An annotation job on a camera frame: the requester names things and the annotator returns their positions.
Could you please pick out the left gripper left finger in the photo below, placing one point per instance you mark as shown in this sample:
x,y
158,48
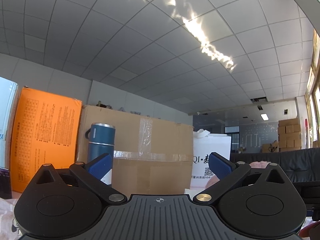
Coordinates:
x,y
89,175

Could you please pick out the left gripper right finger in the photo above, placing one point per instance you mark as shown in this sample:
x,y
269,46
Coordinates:
x,y
230,177

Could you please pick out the pink knitted sweater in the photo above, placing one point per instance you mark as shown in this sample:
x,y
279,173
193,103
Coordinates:
x,y
256,164

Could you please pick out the white paper shopping bag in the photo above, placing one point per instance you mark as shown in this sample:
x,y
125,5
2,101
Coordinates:
x,y
204,143

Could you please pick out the dark blue vacuum bottle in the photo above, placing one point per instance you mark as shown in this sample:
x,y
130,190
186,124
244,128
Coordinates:
x,y
101,140

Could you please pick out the large brown cardboard box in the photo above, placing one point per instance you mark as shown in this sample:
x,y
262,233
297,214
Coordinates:
x,y
151,156

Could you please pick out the orange cardboard box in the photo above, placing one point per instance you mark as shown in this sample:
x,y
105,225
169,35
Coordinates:
x,y
45,130

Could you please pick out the stacked brown boxes far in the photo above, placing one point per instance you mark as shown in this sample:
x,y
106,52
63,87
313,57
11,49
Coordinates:
x,y
289,137

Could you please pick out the black sofa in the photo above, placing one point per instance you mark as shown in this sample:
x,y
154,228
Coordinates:
x,y
301,167

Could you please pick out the smartphone with lit screen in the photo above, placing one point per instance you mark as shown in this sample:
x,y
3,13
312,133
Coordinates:
x,y
5,184

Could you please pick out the cartoon print bed sheet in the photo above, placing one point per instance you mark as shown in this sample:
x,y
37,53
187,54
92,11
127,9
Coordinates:
x,y
9,227

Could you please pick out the light blue Cabau carton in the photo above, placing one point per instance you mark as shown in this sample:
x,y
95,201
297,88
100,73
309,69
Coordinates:
x,y
9,96

